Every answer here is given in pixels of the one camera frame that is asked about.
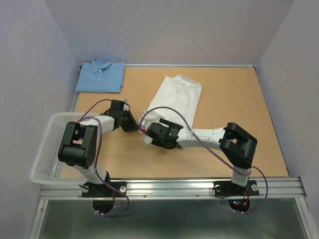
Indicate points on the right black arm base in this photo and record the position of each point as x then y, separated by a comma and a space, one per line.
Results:
238, 197

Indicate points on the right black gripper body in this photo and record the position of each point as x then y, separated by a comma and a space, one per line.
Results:
170, 123

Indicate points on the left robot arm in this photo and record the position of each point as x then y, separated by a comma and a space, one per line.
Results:
81, 144

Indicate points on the metal front panel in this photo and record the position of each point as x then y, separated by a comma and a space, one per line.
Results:
173, 219

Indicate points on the aluminium mounting rail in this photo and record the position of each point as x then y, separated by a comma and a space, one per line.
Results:
175, 189

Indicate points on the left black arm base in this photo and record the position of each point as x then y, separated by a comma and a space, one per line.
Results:
106, 201

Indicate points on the white plastic basket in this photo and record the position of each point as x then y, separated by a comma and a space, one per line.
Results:
47, 169

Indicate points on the folded blue shirt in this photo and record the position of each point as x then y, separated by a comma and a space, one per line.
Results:
101, 77

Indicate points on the white long sleeve shirt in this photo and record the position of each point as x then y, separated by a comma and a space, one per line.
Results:
176, 101

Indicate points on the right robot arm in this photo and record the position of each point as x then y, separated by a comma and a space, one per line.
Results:
237, 144

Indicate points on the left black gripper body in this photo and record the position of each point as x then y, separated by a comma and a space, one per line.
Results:
124, 124

